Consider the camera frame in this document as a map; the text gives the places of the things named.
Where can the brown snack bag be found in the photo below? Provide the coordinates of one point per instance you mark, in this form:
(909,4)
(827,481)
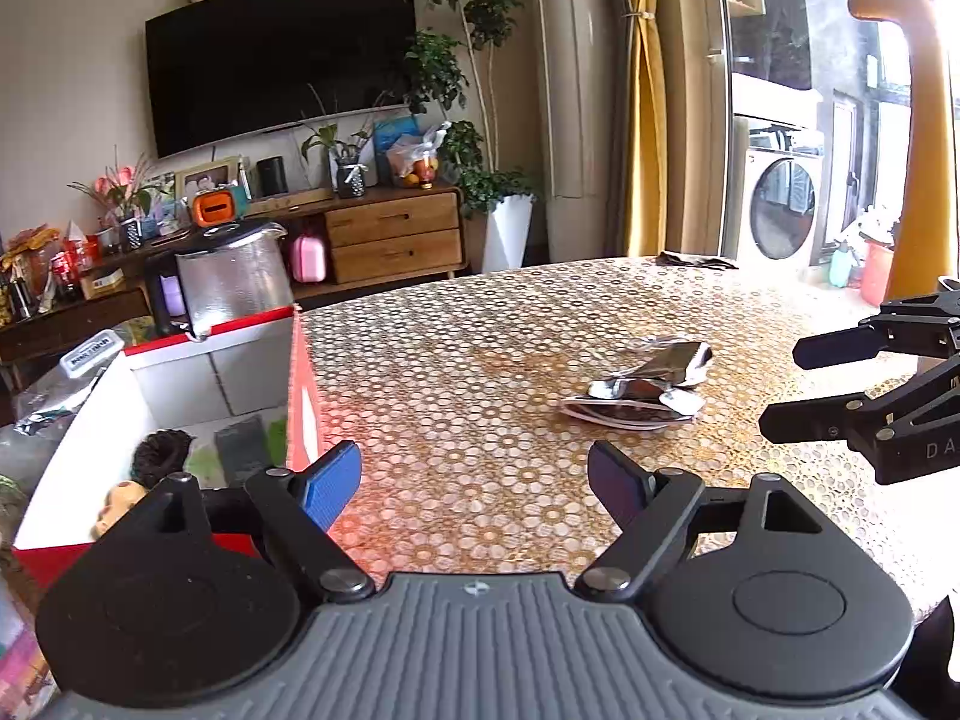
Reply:
(660,393)

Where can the pink flower vase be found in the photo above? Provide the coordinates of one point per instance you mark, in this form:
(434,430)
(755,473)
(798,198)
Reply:
(127,193)

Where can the black cylinder speaker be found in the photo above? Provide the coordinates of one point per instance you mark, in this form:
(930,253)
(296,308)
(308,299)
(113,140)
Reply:
(271,173)

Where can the teal spray bottle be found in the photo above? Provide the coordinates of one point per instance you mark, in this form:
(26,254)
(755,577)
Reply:
(843,261)

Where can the white floor air conditioner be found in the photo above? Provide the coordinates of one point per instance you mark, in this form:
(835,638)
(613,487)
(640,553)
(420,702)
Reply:
(576,47)

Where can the black television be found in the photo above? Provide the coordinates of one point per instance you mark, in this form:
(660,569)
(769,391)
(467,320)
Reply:
(225,68)

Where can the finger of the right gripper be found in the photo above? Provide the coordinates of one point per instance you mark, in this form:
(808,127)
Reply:
(925,326)
(909,432)

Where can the fruit plastic bag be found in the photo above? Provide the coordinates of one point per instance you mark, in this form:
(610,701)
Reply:
(414,159)

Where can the red white cardboard box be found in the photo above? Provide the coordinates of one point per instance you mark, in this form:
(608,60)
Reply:
(258,365)

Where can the wooden tv sideboard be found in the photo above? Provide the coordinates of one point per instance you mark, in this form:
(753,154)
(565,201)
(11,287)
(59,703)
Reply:
(331,246)

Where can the white washing machine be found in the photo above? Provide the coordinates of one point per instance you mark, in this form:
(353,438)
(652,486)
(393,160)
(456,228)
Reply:
(775,177)

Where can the grey blue packet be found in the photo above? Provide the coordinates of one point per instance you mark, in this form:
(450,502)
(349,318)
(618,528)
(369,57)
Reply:
(242,450)

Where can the yellow curtain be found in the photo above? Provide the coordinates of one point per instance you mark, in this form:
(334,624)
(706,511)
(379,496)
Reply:
(646,131)

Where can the dark folded cloth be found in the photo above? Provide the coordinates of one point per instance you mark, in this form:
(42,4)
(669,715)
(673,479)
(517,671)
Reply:
(708,262)

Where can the silver wet wipes pack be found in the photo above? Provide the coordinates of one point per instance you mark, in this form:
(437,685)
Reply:
(50,404)

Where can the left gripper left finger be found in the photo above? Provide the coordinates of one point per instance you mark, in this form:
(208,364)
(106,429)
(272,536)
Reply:
(296,511)

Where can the red bucket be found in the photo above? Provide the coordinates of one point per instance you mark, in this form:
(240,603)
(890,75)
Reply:
(876,273)

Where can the photo frame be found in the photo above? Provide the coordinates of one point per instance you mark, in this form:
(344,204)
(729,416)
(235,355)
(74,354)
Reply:
(191,181)

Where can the small potted plant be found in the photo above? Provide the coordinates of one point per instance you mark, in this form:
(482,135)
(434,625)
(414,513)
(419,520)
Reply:
(344,151)

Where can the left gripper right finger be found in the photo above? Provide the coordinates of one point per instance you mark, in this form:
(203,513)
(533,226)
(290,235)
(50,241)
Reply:
(653,511)

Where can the white planter with plant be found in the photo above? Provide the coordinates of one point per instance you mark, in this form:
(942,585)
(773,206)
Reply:
(448,71)

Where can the pink lunch case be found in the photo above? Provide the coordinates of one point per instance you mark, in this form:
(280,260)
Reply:
(308,259)

